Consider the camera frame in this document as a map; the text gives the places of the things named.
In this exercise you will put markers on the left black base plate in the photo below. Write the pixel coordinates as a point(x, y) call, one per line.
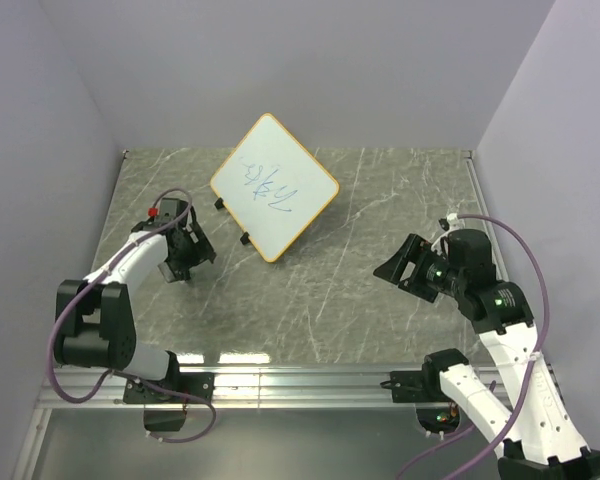
point(188, 388)

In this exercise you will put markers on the yellow framed whiteboard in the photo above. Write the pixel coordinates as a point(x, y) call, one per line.
point(273, 187)

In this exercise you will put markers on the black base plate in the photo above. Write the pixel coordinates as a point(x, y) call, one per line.
point(424, 386)
point(188, 388)

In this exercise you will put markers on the aluminium rail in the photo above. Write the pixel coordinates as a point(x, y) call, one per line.
point(468, 156)
point(244, 386)

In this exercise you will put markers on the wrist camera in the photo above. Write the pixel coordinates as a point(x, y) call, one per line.
point(470, 251)
point(166, 210)

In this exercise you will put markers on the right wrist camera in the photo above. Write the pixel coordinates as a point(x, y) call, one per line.
point(470, 251)

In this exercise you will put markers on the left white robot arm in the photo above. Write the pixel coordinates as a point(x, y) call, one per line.
point(95, 326)

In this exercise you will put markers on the black whiteboard foot lower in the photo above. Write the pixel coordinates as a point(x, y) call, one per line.
point(245, 238)

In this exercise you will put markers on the aluminium front rail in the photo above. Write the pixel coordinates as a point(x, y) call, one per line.
point(244, 386)

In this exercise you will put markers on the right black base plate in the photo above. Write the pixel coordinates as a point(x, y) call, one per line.
point(424, 386)

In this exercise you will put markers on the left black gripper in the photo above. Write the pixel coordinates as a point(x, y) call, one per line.
point(200, 251)

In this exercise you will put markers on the aluminium right side rail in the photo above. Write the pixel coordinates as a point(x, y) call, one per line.
point(468, 156)

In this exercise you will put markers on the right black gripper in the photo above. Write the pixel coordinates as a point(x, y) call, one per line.
point(418, 250)

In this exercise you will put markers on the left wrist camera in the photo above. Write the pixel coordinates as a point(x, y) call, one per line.
point(166, 210)

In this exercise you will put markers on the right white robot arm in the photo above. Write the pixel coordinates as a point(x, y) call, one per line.
point(533, 438)

